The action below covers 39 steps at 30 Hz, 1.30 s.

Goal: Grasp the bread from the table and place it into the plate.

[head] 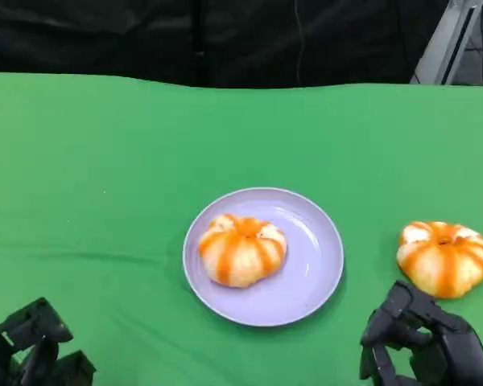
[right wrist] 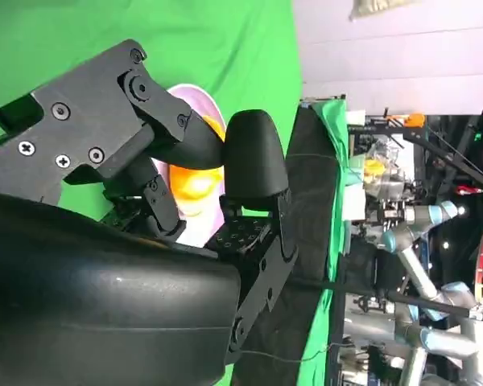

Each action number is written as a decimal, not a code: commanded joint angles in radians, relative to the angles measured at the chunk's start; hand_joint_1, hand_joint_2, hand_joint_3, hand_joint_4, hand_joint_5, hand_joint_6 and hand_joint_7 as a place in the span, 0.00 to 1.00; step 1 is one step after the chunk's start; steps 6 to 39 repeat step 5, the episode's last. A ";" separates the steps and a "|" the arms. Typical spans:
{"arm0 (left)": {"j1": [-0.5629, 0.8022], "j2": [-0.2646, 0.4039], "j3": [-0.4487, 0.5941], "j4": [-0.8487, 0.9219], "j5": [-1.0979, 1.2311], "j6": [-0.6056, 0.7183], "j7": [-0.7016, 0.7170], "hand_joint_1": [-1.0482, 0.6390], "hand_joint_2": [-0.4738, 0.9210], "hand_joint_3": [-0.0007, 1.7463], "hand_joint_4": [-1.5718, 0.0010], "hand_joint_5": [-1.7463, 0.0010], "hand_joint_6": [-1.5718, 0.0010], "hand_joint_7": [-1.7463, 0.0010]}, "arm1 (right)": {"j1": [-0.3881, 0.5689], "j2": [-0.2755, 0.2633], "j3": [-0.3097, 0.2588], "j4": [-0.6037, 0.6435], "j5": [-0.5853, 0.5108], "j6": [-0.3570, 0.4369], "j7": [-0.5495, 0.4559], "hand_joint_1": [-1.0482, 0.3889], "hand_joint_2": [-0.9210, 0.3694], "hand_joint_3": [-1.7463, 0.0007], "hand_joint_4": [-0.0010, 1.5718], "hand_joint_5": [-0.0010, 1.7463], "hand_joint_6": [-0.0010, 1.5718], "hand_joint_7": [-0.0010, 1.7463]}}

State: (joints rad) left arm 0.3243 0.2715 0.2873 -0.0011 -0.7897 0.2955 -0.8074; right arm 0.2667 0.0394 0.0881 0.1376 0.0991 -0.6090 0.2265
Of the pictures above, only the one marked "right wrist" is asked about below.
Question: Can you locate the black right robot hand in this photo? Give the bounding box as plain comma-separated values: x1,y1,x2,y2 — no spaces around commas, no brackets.
0,39,299,386

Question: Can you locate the lilac plate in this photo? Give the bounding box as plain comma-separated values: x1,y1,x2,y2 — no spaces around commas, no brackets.
151,83,229,248

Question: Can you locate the black curtain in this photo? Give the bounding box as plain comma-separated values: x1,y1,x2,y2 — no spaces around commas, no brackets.
229,106,341,386

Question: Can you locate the green table cloth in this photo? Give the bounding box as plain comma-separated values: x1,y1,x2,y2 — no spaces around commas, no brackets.
0,0,307,386

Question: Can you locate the orange workshop fixture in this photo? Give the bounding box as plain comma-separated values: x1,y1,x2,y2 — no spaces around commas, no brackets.
388,113,427,129

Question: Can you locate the thick black cable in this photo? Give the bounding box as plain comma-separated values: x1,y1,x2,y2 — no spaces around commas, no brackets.
293,279,482,318

